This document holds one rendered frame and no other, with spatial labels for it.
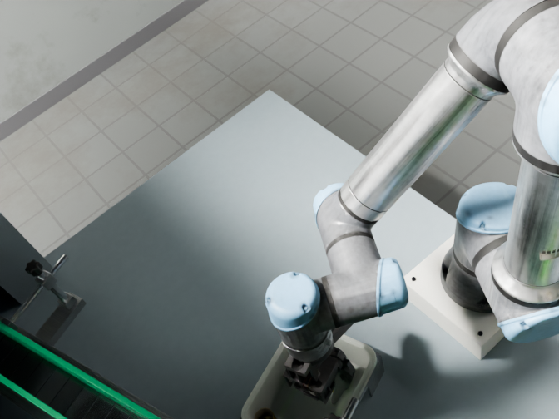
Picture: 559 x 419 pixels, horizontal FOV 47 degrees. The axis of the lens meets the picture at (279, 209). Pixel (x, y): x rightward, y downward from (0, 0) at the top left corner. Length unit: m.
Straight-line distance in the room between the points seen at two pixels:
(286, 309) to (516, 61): 0.42
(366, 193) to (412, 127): 0.12
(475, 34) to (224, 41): 2.50
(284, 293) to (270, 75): 2.16
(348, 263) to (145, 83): 2.38
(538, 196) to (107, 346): 0.95
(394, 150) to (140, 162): 2.03
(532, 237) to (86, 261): 1.05
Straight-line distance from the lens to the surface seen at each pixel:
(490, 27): 0.77
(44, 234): 2.78
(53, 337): 1.37
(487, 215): 1.06
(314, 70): 2.92
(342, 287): 0.88
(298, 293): 0.86
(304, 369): 0.99
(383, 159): 0.88
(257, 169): 1.56
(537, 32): 0.72
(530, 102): 0.70
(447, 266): 1.24
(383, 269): 0.89
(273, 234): 1.43
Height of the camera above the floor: 1.90
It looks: 52 degrees down
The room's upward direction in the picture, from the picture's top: 20 degrees counter-clockwise
